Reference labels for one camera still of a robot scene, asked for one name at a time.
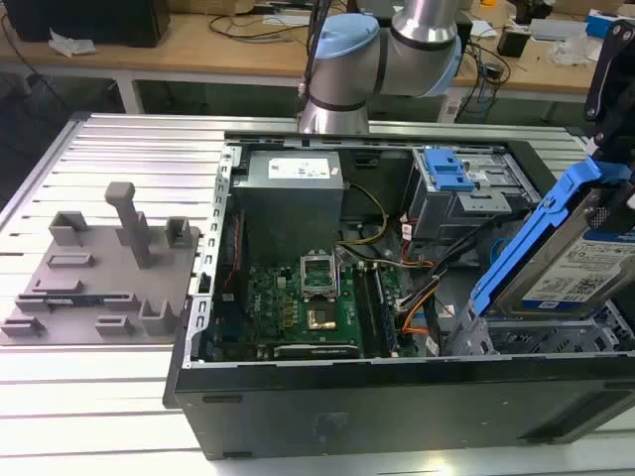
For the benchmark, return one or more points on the blue white carton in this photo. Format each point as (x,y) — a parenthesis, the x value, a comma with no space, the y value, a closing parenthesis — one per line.
(602,22)

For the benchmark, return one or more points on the large black box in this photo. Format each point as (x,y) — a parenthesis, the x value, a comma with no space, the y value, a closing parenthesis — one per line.
(89,22)

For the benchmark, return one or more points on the flat grey box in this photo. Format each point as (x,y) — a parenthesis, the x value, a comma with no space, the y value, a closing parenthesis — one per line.
(555,30)

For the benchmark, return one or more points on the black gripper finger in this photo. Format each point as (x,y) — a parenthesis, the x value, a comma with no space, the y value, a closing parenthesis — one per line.
(606,69)
(622,218)

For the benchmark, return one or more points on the green motherboard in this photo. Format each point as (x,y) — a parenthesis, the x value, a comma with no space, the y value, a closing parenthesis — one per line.
(278,317)

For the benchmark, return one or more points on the black open PC case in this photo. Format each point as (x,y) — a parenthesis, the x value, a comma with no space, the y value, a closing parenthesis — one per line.
(377,411)

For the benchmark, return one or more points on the grey metal drive cage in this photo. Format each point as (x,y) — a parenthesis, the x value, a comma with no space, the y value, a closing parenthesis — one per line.
(446,213)

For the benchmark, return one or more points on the RAM stick with blue label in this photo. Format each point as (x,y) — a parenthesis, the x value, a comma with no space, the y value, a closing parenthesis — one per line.
(74,300)

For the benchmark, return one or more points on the blue plastic drive latch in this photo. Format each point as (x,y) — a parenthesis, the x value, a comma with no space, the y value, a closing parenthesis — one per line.
(449,171)

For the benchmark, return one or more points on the grey plastic parts rack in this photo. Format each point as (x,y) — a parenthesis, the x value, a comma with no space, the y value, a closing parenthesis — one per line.
(124,302)

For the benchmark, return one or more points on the installed RAM stick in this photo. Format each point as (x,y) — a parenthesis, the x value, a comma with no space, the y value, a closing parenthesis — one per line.
(386,317)

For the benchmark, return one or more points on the crumpled white plastic bag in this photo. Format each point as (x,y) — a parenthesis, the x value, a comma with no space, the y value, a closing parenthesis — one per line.
(72,45)

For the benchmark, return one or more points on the grey perforated disk bay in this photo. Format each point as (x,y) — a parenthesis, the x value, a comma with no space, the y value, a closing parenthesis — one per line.
(546,337)

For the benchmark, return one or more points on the wooden desk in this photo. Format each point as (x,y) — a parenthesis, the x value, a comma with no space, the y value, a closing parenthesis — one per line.
(198,54)

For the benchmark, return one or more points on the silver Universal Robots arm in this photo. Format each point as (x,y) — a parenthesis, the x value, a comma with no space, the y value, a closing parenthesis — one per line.
(347,64)

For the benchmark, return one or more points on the clear plastic bag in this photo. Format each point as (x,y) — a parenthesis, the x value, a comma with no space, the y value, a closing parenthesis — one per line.
(568,52)

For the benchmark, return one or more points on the CPU socket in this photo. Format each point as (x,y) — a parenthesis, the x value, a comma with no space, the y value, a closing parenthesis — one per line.
(318,277)

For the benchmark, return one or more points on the hard disk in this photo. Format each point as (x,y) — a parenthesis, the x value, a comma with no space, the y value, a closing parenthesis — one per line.
(570,263)

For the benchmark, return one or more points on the black graphics card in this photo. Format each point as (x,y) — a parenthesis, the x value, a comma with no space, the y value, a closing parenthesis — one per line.
(315,351)

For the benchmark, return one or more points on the small black box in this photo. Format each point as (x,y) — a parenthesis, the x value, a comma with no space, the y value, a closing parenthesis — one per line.
(512,42)

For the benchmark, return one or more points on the grey power supply unit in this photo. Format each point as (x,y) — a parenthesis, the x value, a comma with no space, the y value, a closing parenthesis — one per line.
(288,218)

